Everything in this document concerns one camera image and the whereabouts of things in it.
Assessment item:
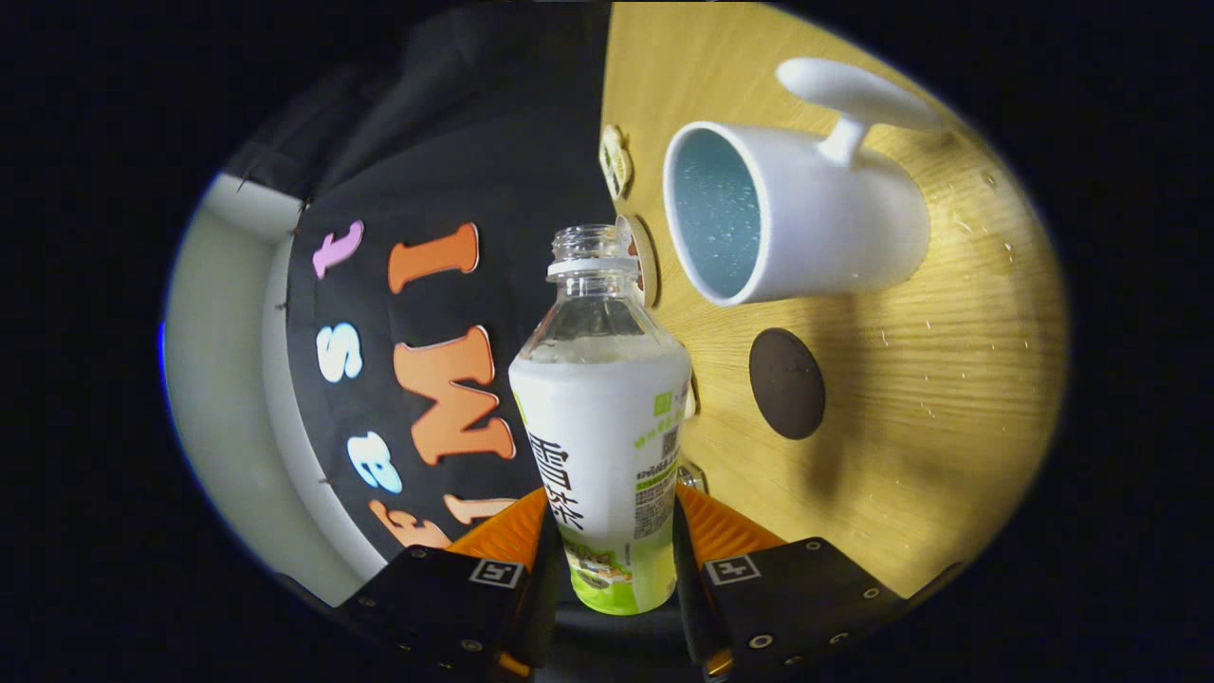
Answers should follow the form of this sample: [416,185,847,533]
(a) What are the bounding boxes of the dark brown round coaster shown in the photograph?
[748,328,826,440]

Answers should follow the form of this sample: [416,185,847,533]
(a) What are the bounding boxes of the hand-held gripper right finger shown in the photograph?
[671,484,902,680]

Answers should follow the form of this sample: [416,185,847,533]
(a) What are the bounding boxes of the white cup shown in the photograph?
[662,57,945,306]

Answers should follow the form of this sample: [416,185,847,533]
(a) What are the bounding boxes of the white green label juice bottle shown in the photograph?
[508,224,693,616]

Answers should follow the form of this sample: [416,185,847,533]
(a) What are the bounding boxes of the black backdrop cloth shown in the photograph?
[228,5,617,561]

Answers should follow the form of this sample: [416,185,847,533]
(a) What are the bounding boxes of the round white plate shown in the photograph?
[616,214,659,308]

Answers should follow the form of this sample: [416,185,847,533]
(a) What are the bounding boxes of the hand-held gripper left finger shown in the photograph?
[337,487,561,680]

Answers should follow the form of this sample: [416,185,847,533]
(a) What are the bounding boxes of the wooden table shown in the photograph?
[599,0,1071,599]

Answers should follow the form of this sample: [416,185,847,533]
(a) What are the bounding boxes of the small white divided dish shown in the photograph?
[599,124,634,200]

